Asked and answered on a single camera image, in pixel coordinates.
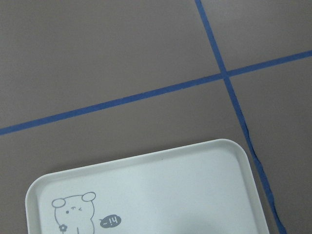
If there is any cream plastic tray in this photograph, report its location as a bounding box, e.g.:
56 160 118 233
25 139 269 234

